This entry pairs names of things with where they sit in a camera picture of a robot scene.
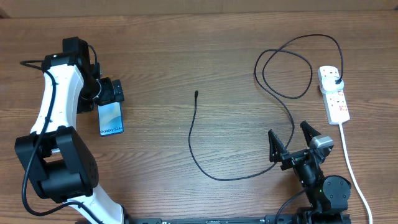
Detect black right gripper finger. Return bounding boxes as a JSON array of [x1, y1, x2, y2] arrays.
[[268, 130, 288, 162], [300, 121, 321, 146]]

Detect black USB charging cable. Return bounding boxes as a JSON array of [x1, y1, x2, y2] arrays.
[[188, 34, 345, 182]]

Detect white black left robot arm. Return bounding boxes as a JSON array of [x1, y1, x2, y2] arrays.
[[15, 37, 131, 223]]

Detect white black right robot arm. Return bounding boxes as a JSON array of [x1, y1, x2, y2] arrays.
[[264, 121, 351, 224]]

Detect white charger plug adapter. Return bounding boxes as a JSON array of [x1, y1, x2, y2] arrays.
[[320, 77, 345, 94]]

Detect white power strip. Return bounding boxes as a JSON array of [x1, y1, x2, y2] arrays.
[[318, 65, 350, 125]]

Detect white power strip cord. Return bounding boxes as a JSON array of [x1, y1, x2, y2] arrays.
[[338, 123, 374, 224]]

